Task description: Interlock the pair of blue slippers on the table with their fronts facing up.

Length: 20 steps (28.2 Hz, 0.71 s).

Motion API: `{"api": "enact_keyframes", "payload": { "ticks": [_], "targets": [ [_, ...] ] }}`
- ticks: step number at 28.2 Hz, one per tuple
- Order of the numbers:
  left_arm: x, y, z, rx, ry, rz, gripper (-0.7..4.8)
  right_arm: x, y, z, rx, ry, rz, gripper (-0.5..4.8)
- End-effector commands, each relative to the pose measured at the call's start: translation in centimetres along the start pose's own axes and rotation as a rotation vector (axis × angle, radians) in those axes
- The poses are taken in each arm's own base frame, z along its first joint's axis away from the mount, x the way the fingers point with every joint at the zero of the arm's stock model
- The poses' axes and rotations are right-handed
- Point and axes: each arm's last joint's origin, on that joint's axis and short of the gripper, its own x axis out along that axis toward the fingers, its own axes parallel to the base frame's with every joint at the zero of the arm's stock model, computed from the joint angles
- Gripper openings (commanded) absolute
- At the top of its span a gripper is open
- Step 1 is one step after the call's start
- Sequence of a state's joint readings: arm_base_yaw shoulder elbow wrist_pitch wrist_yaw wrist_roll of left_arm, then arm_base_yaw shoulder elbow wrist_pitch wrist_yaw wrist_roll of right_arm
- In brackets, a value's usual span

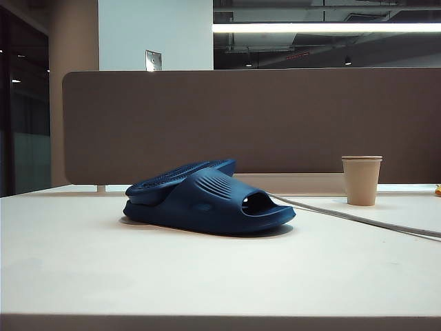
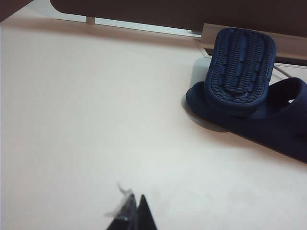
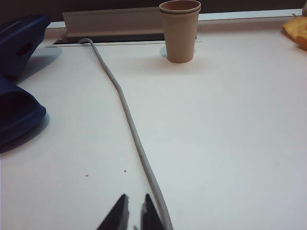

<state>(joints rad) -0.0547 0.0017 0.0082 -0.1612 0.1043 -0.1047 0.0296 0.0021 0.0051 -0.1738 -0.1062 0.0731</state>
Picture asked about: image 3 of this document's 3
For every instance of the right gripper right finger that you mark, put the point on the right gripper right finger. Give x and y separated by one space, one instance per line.
149 218

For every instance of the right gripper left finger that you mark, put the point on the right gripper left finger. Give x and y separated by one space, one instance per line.
117 218

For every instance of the blue rubber slipper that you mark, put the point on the blue rubber slipper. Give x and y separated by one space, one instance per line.
24 124
14 36

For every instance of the beige paper cup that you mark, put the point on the beige paper cup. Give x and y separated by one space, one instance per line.
180 6
180 36

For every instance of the brown desk partition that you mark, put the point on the brown desk partition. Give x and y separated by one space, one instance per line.
36 7

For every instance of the yellow cloth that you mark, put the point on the yellow cloth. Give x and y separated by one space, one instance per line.
297 28

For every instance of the grey metal rail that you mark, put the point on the grey metal rail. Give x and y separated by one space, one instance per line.
142 155

